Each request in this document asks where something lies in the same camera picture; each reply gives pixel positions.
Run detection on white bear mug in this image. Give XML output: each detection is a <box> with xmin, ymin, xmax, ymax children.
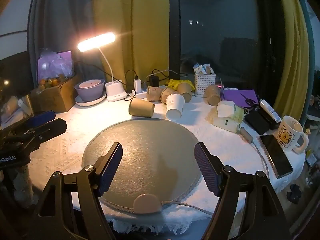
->
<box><xmin>275</xmin><ymin>115</ymin><xmax>309</xmax><ymax>154</ymax></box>

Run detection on black charger plug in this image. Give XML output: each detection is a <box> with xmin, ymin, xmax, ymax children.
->
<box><xmin>149</xmin><ymin>75</ymin><xmax>159</xmax><ymax>87</ymax></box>

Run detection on white tissue pack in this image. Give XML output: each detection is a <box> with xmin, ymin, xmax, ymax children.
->
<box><xmin>206</xmin><ymin>100</ymin><xmax>245</xmax><ymax>133</ymax></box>

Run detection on white tablecloth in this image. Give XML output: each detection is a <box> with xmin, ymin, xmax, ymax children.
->
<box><xmin>15</xmin><ymin>87</ymin><xmax>307</xmax><ymax>235</ymax></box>

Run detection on purple bowl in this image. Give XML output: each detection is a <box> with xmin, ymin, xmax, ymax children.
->
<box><xmin>74</xmin><ymin>79</ymin><xmax>105</xmax><ymax>101</ymax></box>

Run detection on brown paper cup rear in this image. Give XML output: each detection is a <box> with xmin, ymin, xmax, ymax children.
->
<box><xmin>177</xmin><ymin>82</ymin><xmax>192</xmax><ymax>103</ymax></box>

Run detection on brown paper cup printed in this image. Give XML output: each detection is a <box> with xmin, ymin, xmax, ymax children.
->
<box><xmin>147</xmin><ymin>86</ymin><xmax>163</xmax><ymax>102</ymax></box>

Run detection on round grey placemat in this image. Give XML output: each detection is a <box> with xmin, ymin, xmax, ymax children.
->
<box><xmin>81</xmin><ymin>118</ymin><xmax>201</xmax><ymax>212</ymax></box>

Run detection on white cream tube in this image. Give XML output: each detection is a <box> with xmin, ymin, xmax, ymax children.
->
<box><xmin>259</xmin><ymin>100</ymin><xmax>281</xmax><ymax>123</ymax></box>

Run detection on white paper cup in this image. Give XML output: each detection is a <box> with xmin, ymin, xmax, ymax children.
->
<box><xmin>166</xmin><ymin>93</ymin><xmax>185</xmax><ymax>121</ymax></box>

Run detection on white charger plug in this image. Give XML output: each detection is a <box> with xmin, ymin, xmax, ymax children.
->
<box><xmin>134</xmin><ymin>79</ymin><xmax>142</xmax><ymax>94</ymax></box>

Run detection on cardboard box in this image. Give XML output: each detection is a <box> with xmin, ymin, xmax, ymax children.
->
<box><xmin>30</xmin><ymin>74</ymin><xmax>82</xmax><ymax>113</ymax></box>

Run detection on yellow curtain left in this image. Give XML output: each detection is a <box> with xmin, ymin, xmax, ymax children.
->
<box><xmin>92</xmin><ymin>0</ymin><xmax>170</xmax><ymax>88</ymax></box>

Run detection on yellow curtain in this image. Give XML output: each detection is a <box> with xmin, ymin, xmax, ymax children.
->
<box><xmin>274</xmin><ymin>0</ymin><xmax>309</xmax><ymax>120</ymax></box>
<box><xmin>92</xmin><ymin>0</ymin><xmax>170</xmax><ymax>88</ymax></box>

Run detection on white plastic basket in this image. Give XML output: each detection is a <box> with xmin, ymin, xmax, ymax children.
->
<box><xmin>195</xmin><ymin>72</ymin><xmax>216</xmax><ymax>97</ymax></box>

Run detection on white plate under bowl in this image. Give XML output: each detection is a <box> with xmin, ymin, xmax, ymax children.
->
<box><xmin>75</xmin><ymin>91</ymin><xmax>106</xmax><ymax>107</ymax></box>

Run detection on black smartphone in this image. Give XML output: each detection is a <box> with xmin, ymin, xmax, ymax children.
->
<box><xmin>258</xmin><ymin>134</ymin><xmax>293</xmax><ymax>179</ymax></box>

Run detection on yellow rubber glove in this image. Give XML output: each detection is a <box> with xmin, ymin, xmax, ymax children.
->
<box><xmin>165</xmin><ymin>79</ymin><xmax>195</xmax><ymax>91</ymax></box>

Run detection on grey power bank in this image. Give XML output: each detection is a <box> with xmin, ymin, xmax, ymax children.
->
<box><xmin>239</xmin><ymin>127</ymin><xmax>253</xmax><ymax>144</ymax></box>

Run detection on brown paper cup middle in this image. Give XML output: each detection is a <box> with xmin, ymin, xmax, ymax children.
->
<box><xmin>160</xmin><ymin>87</ymin><xmax>177</xmax><ymax>104</ymax></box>

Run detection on yellow curtain right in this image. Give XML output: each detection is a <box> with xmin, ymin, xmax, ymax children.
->
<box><xmin>274</xmin><ymin>0</ymin><xmax>309</xmax><ymax>120</ymax></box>

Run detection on black wallet case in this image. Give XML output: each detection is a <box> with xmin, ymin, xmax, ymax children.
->
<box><xmin>244</xmin><ymin>107</ymin><xmax>280</xmax><ymax>135</ymax></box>

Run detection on white power strip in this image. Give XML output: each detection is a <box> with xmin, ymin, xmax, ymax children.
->
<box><xmin>129</xmin><ymin>90</ymin><xmax>147</xmax><ymax>99</ymax></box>

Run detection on black scissors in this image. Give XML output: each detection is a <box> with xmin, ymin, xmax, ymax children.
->
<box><xmin>241</xmin><ymin>94</ymin><xmax>258</xmax><ymax>108</ymax></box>

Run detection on grey cable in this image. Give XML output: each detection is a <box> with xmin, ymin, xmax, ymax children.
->
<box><xmin>159</xmin><ymin>141</ymin><xmax>271</xmax><ymax>217</ymax></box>

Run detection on pink round mat controller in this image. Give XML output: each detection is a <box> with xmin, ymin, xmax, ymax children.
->
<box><xmin>133</xmin><ymin>193</ymin><xmax>162</xmax><ymax>214</ymax></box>

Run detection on brown paper cup right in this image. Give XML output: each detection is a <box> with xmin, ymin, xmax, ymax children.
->
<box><xmin>204</xmin><ymin>85</ymin><xmax>221</xmax><ymax>106</ymax></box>

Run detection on white desk lamp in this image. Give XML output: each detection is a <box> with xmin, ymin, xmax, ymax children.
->
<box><xmin>76</xmin><ymin>31</ymin><xmax>128</xmax><ymax>103</ymax></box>

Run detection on brown paper cup front left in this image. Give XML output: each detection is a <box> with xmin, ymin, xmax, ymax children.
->
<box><xmin>129</xmin><ymin>98</ymin><xmax>155</xmax><ymax>118</ymax></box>

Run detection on purple cloth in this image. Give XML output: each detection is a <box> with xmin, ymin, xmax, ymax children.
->
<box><xmin>222</xmin><ymin>89</ymin><xmax>259</xmax><ymax>108</ymax></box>

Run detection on purple plastic bag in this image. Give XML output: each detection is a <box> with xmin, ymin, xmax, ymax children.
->
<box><xmin>37</xmin><ymin>48</ymin><xmax>74</xmax><ymax>90</ymax></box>

